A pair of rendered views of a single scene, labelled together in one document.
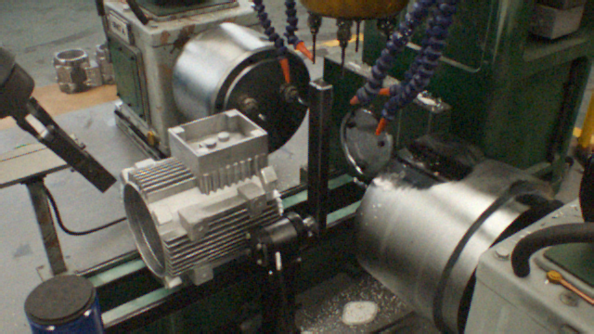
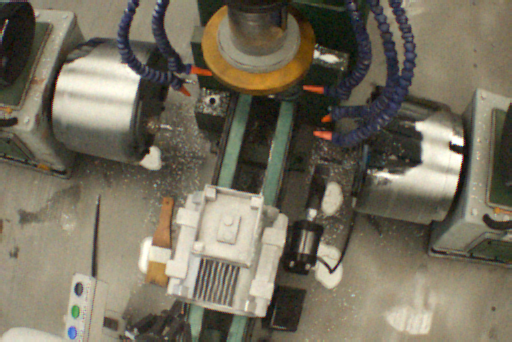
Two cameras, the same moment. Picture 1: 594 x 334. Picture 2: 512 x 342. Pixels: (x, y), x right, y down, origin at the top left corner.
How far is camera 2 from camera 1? 0.99 m
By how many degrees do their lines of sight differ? 46
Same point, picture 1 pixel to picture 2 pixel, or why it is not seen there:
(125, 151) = (15, 178)
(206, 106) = (124, 155)
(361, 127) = not seen: hidden behind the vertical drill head
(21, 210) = (27, 294)
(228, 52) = (115, 104)
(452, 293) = (439, 216)
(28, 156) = (92, 317)
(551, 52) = not seen: outside the picture
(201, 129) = (200, 222)
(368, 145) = not seen: hidden behind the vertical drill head
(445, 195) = (420, 175)
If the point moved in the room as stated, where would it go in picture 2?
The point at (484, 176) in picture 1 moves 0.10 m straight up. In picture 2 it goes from (433, 147) to (444, 130)
